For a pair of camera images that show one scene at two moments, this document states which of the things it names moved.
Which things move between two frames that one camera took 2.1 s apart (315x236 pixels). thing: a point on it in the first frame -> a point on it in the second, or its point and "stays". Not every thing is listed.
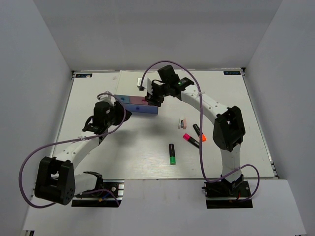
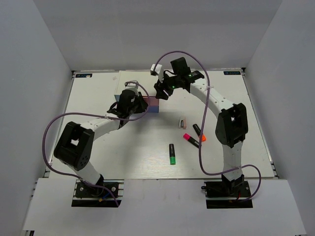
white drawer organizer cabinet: (127, 81) stays
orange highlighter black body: (198, 130) stays
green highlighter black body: (172, 154) stays
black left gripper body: (115, 118) -> (139, 106)
